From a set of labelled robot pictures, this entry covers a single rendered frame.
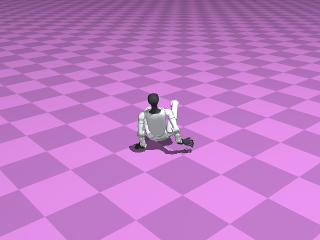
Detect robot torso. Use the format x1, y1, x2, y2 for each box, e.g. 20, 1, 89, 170
145, 107, 169, 141

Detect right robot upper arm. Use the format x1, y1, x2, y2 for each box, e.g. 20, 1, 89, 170
164, 109, 179, 133

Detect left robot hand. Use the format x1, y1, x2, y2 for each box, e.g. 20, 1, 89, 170
135, 142, 144, 150

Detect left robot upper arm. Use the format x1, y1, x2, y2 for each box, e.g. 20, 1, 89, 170
138, 111, 146, 137

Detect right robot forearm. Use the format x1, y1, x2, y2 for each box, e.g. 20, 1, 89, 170
174, 127, 182, 144

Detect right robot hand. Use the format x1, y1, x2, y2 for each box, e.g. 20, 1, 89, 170
177, 137, 194, 148

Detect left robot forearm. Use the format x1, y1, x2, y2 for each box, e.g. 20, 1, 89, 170
138, 135, 147, 148

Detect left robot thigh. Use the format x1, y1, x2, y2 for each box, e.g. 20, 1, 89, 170
144, 106, 157, 140

